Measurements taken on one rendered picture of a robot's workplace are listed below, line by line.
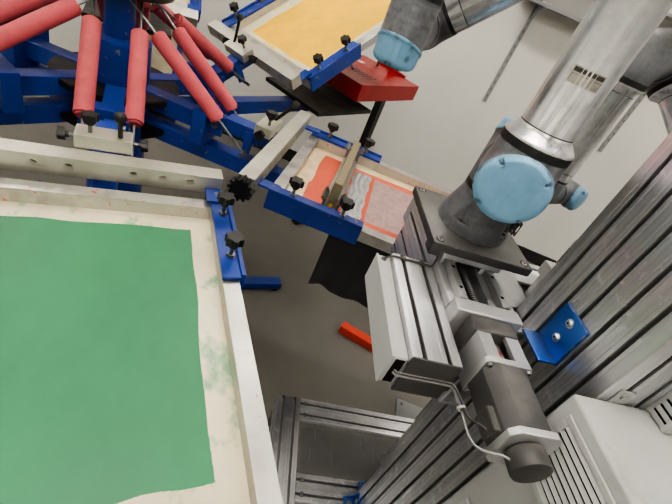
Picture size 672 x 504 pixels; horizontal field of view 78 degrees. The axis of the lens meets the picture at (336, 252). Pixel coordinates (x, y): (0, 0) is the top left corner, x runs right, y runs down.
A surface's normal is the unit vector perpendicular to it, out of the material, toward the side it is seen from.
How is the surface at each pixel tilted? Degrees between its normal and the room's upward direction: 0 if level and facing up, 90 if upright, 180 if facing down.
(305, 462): 0
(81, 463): 0
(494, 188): 98
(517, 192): 98
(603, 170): 90
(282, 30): 32
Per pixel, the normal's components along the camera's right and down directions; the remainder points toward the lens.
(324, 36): -0.05, -0.49
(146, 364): 0.33, -0.75
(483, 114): -0.18, 0.54
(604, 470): -0.94, -0.25
